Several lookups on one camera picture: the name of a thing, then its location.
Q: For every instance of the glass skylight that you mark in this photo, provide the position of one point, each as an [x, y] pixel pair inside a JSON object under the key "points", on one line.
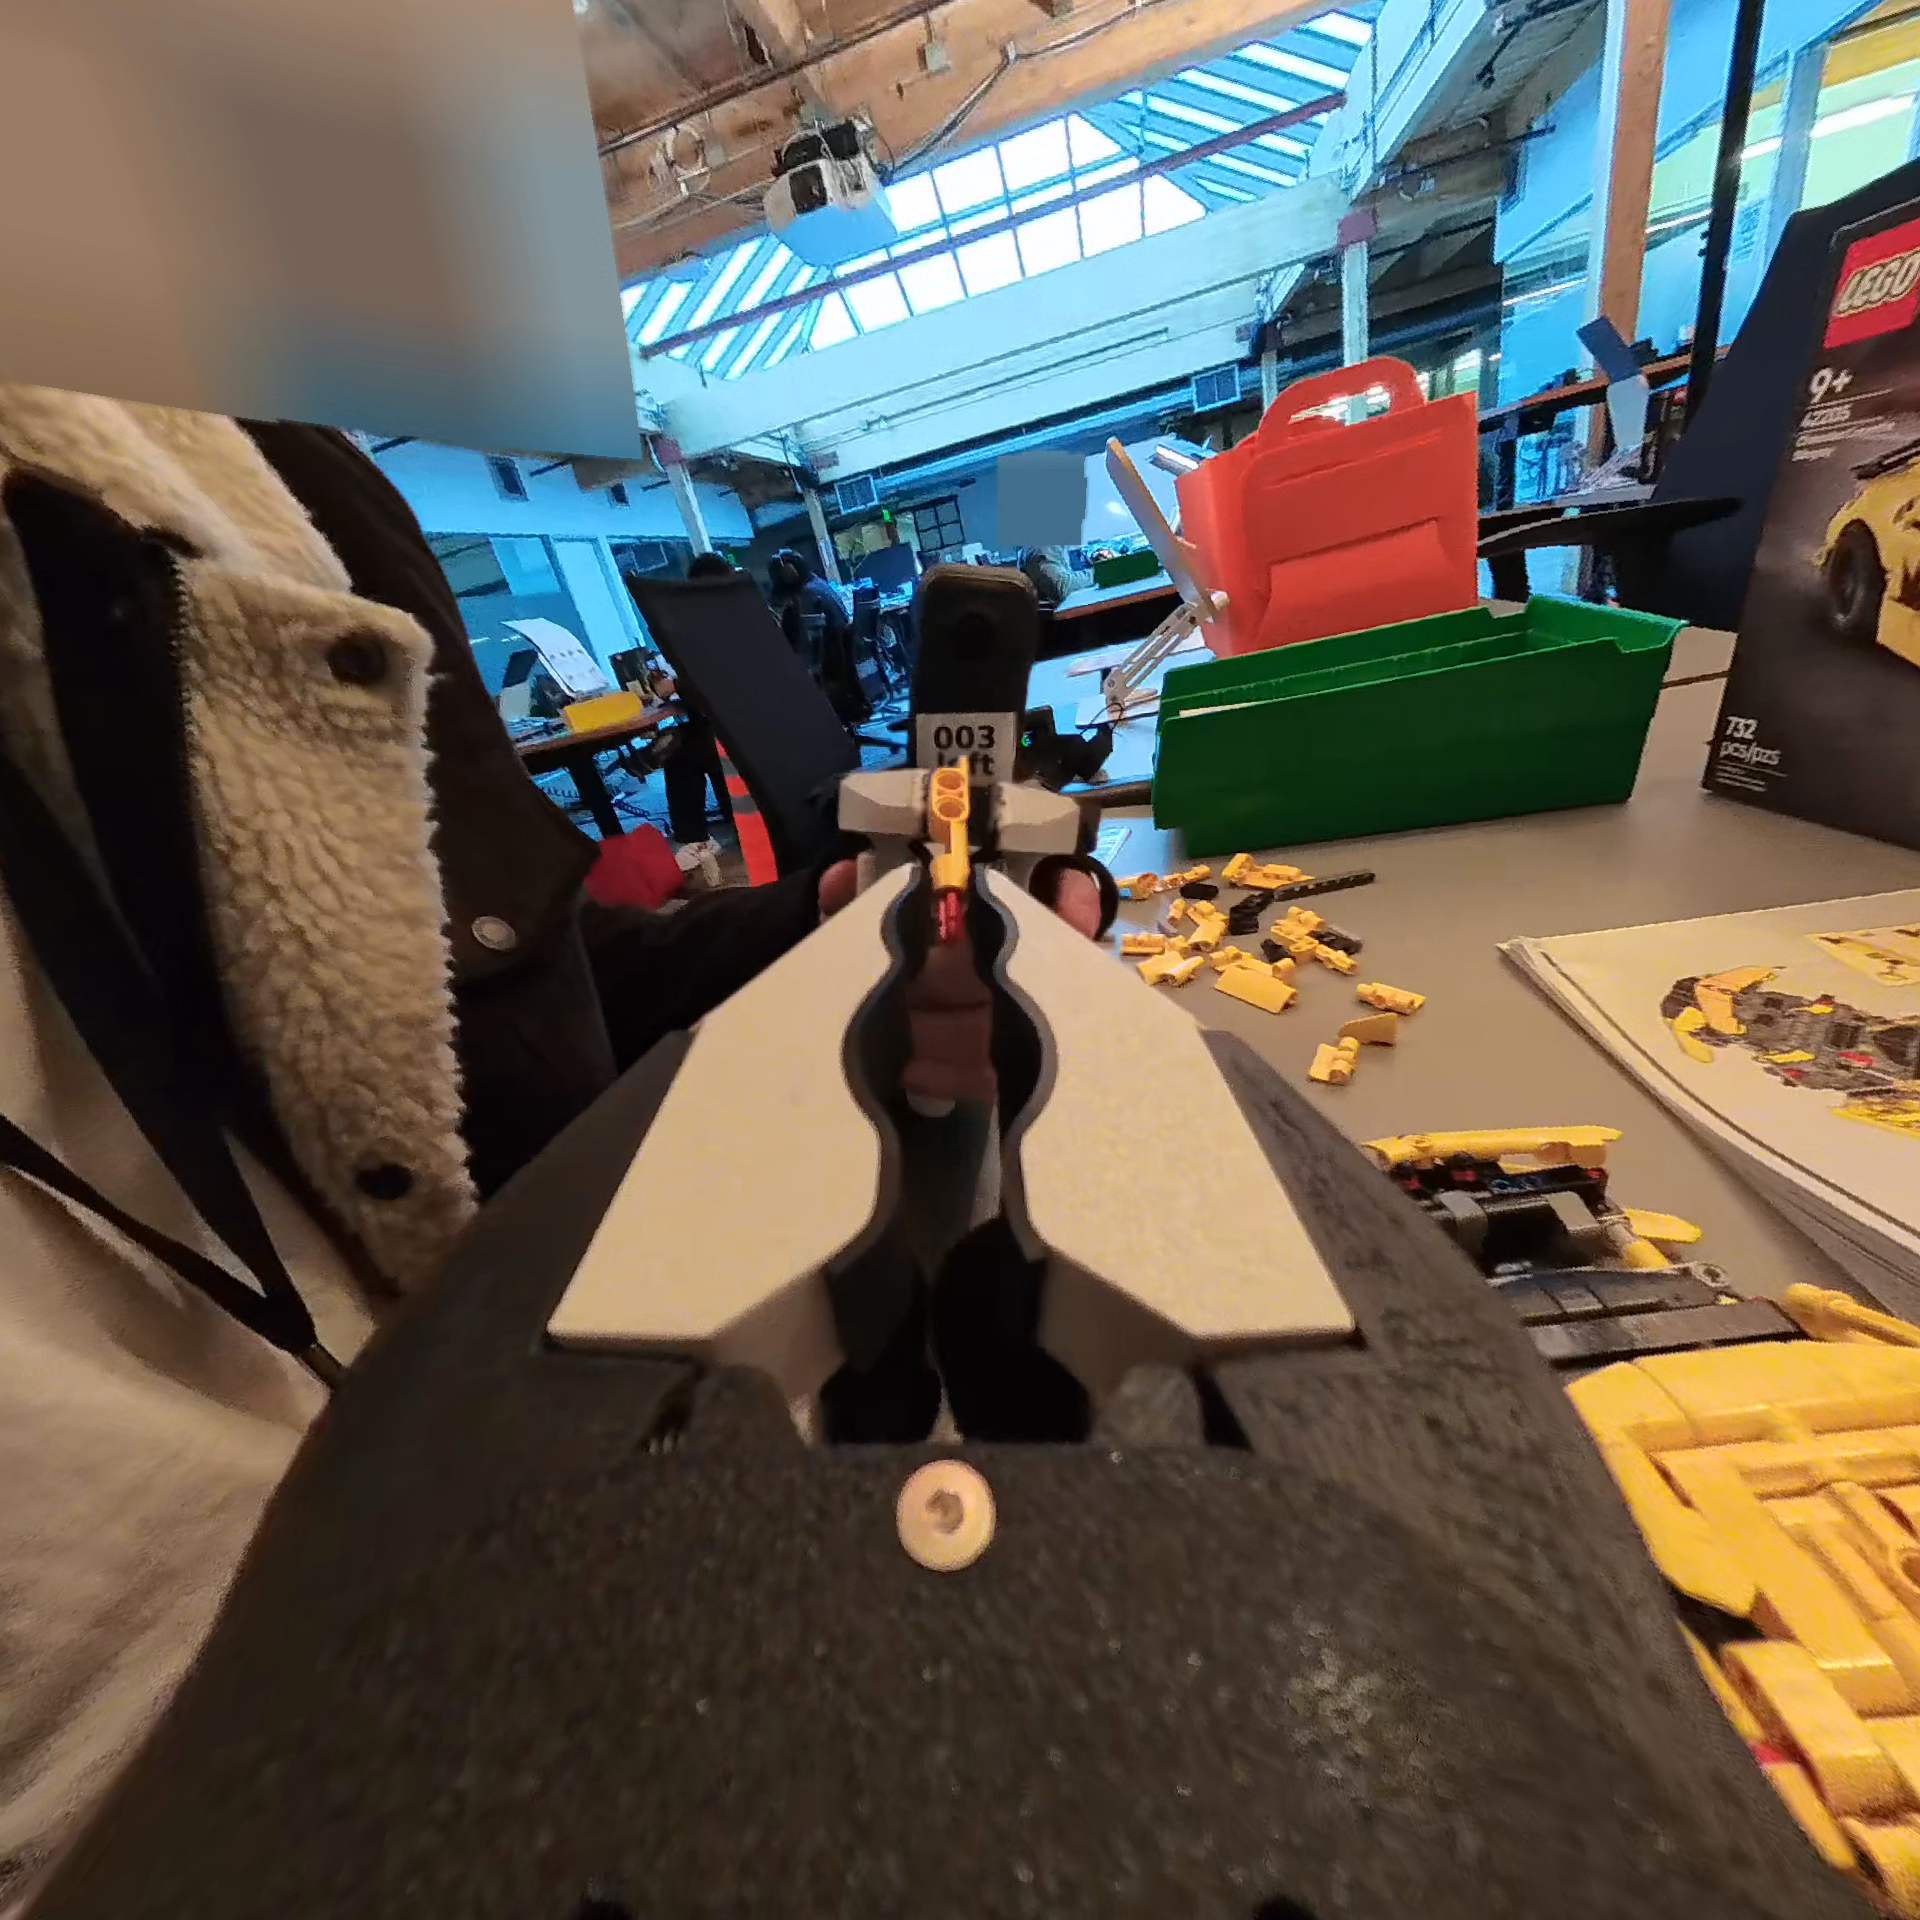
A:
{"points": [[1021, 210]]}

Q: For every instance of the open instruction booklet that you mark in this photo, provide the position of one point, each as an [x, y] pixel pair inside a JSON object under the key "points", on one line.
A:
{"points": [[1696, 1096]]}

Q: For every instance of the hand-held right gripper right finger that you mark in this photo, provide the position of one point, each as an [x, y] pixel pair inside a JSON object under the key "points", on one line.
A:
{"points": [[1170, 1187]]}

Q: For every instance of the person's left hand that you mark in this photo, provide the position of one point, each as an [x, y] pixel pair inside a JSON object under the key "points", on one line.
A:
{"points": [[947, 1034]]}

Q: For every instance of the green plastic bin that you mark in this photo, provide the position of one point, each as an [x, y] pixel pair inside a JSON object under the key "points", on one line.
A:
{"points": [[1395, 751]]}

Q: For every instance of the person's left forearm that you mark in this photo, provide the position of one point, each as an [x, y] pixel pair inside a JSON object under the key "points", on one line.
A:
{"points": [[706, 945]]}

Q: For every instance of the black office chair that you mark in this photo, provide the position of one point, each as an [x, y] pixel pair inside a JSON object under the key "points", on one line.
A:
{"points": [[1696, 494]]}

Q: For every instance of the white shirt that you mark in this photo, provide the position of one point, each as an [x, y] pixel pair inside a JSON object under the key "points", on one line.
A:
{"points": [[121, 1499]]}

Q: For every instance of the black pole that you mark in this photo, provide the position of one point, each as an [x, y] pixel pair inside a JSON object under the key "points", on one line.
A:
{"points": [[1727, 180]]}

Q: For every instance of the orange striped cone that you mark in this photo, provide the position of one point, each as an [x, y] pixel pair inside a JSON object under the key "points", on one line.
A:
{"points": [[751, 846]]}

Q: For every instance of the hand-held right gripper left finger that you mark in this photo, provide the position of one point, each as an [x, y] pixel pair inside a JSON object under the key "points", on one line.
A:
{"points": [[720, 1187]]}

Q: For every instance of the white ceiling projector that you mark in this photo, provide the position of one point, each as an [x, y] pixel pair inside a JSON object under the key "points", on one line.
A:
{"points": [[834, 198]]}

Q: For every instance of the black long beam brick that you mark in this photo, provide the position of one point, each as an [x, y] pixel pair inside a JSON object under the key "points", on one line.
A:
{"points": [[1330, 882]]}

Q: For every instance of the wooden metal jointed arm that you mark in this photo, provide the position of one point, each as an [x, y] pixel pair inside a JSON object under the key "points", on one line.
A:
{"points": [[1165, 556]]}

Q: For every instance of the black toy car box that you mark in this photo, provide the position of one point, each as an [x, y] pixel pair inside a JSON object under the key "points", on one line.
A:
{"points": [[1831, 603]]}

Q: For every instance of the orange red bin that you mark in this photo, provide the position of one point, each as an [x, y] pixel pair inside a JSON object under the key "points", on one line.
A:
{"points": [[1335, 512]]}

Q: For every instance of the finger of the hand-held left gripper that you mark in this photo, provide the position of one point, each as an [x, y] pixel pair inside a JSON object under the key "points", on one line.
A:
{"points": [[1035, 824], [884, 812]]}

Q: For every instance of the pile of yellow black bricks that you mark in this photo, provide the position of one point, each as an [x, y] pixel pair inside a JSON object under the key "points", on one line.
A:
{"points": [[1253, 981]]}

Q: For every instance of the yellow toy car model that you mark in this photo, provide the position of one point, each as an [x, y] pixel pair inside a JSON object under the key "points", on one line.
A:
{"points": [[1769, 1499]]}

